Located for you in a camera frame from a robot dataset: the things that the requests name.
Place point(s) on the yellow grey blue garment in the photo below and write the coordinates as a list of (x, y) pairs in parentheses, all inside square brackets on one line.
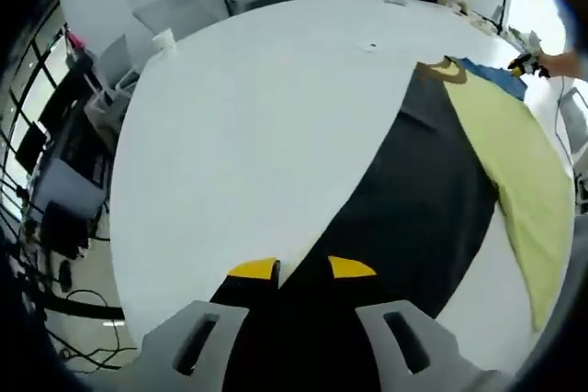
[(413, 181)]

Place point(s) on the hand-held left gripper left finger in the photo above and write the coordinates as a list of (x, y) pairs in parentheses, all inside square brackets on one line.
[(197, 346)]

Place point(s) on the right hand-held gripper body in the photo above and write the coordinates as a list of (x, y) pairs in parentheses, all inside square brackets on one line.
[(534, 50)]

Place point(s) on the white paper cup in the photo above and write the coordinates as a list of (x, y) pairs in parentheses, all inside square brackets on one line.
[(164, 41)]

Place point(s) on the white office chair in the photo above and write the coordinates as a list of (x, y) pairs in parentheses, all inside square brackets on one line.
[(115, 61)]

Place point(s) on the black tripod stand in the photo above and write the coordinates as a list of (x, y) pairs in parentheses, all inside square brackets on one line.
[(505, 2)]

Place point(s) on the pink hanging cloth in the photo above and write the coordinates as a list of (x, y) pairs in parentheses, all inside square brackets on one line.
[(75, 39)]

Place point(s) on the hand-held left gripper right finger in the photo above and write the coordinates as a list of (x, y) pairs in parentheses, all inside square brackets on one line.
[(413, 350)]

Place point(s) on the tan flat object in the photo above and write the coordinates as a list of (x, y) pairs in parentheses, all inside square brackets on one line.
[(480, 22)]

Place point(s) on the person's right hand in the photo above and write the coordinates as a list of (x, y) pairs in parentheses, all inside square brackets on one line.
[(547, 66)]

